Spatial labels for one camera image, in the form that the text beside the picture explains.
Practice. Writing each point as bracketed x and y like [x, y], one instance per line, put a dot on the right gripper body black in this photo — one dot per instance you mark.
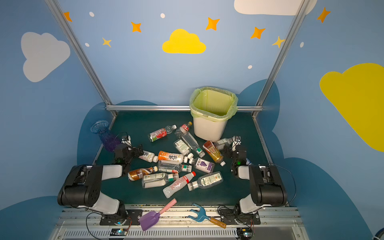
[233, 151]

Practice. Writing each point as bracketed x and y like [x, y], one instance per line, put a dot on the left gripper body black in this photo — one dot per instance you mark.
[133, 151]

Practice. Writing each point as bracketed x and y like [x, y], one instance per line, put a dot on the amber tea bottle red label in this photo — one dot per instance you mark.
[214, 153]

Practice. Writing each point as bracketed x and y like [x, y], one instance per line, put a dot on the clear bottle white green label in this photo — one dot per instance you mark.
[158, 180]

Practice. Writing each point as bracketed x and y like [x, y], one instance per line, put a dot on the white bottle red cap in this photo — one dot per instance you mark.
[178, 184]

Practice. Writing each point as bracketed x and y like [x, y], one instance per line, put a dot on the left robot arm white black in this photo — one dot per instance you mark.
[82, 187]

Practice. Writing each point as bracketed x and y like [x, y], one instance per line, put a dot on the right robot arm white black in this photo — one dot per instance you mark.
[266, 186]

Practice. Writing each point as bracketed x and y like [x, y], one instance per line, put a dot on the clear bottle by bin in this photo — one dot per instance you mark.
[225, 142]

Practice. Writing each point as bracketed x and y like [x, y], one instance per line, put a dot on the white trash bin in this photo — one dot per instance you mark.
[209, 127]

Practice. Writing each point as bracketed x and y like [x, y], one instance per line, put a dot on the green bin liner bag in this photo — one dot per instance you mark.
[213, 104]

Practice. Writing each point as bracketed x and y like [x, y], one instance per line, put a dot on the purple plastic vase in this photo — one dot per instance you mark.
[109, 140]

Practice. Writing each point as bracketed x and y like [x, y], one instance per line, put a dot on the orange white bottle left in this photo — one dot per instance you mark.
[149, 157]

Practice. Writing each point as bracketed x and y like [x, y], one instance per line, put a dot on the brown tea bottle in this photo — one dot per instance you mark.
[140, 173]

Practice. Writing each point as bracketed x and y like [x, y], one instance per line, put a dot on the grape juice bottle purple label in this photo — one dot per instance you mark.
[202, 165]

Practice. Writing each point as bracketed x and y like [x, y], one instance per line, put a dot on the clear bottle red green label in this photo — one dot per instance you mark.
[173, 167]

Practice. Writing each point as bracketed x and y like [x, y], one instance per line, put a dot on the orange label white bottle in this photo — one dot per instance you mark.
[180, 158]

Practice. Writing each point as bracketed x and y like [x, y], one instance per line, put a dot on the small white label bottle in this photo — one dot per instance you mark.
[182, 147]

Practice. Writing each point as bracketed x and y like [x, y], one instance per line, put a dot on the clear bottle green cap band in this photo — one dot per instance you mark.
[193, 144]

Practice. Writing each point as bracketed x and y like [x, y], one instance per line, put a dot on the cola bottle red label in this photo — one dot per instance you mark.
[184, 129]

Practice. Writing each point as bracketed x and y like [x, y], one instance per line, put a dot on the right circuit board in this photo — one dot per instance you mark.
[244, 233]

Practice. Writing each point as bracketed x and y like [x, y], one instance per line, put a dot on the circuit board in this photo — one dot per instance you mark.
[244, 233]
[119, 232]

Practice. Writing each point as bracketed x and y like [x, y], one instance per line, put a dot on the left circuit board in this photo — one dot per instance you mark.
[119, 232]

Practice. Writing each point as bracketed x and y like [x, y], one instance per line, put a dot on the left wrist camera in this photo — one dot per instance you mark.
[126, 140]

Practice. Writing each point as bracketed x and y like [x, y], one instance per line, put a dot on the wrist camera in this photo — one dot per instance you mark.
[236, 140]
[126, 140]

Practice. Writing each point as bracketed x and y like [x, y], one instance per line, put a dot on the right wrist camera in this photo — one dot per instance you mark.
[236, 140]

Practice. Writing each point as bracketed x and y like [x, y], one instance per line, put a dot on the aluminium frame rear rail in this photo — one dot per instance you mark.
[170, 108]

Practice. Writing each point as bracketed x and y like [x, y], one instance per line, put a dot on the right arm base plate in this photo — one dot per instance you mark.
[234, 216]

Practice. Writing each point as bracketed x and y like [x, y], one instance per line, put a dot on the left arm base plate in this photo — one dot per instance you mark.
[131, 217]

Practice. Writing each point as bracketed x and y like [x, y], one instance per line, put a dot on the blue garden fork wooden handle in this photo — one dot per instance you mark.
[201, 216]

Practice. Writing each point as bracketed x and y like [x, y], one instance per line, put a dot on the purple toy shovel pink handle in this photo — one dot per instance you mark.
[151, 218]

